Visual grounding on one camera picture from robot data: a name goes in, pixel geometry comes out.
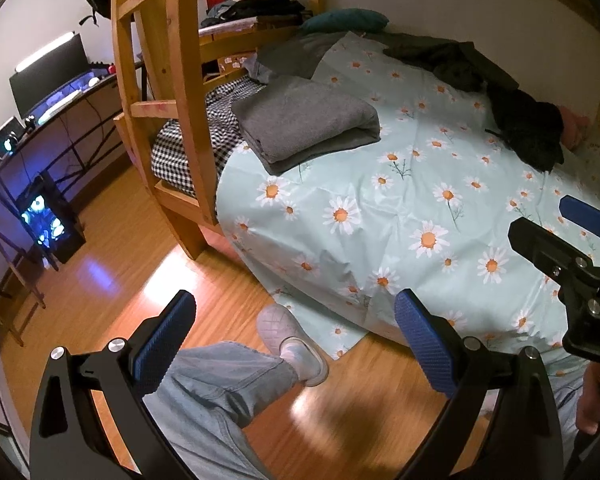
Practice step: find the daisy print bed sheet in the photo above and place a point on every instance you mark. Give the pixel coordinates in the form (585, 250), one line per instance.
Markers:
(380, 185)

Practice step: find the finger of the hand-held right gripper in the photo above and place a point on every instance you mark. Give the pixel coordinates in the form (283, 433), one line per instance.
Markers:
(582, 212)
(540, 242)

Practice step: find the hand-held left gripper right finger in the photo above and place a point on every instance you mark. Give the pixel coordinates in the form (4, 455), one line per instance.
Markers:
(425, 345)

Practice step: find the person's right hand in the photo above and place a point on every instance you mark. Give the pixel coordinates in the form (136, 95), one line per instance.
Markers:
(597, 395)

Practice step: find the checkered cloth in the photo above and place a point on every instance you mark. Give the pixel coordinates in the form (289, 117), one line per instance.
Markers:
(226, 130)

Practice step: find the pile of dark clothes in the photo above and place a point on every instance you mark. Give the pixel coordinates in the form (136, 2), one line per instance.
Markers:
(260, 10)

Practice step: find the dark grey blanket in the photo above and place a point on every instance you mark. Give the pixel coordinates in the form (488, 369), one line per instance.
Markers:
(295, 55)

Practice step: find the small desktop screen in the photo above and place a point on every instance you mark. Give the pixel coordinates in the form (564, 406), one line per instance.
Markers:
(6, 137)

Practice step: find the pink cloth item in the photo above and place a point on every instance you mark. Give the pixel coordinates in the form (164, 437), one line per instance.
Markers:
(575, 127)

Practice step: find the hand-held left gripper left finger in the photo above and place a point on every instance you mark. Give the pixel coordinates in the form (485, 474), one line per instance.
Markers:
(162, 345)

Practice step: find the person's left jeans leg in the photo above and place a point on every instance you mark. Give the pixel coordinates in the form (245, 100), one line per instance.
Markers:
(215, 400)

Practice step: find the monitor light bar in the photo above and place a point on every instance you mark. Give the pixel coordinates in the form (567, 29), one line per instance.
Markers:
(42, 52)

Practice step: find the teal pillow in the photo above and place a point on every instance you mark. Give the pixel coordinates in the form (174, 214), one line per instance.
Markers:
(345, 20)

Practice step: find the computer desk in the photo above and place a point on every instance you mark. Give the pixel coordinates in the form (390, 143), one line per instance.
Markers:
(80, 105)

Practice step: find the black computer monitor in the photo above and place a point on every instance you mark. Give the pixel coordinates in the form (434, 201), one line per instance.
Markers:
(50, 75)

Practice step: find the black garment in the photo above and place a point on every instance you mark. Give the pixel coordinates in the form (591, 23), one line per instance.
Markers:
(525, 120)

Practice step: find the wooden bunk bed frame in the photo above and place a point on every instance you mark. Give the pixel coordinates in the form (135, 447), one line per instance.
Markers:
(152, 108)

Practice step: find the grey knit garment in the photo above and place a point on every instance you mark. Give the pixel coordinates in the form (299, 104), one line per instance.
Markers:
(300, 115)

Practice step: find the grey clog shoe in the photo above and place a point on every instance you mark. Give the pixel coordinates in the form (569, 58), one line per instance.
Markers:
(292, 342)

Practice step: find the glowing computer tower case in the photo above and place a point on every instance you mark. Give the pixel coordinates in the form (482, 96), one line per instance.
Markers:
(50, 220)

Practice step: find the dark olive jacket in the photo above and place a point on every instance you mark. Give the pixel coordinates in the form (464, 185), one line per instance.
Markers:
(450, 60)

